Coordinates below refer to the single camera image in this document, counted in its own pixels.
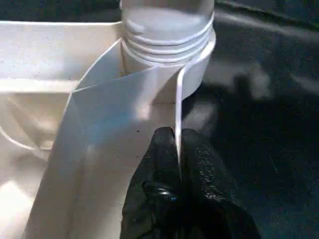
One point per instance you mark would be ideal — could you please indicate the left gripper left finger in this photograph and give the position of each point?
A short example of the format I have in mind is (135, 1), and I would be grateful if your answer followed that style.
(154, 194)

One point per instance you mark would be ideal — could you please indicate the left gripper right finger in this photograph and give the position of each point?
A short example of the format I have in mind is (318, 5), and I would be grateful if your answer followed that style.
(214, 199)

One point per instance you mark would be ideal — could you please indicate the white plastic table leg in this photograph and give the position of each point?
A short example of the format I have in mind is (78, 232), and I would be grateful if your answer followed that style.
(169, 22)

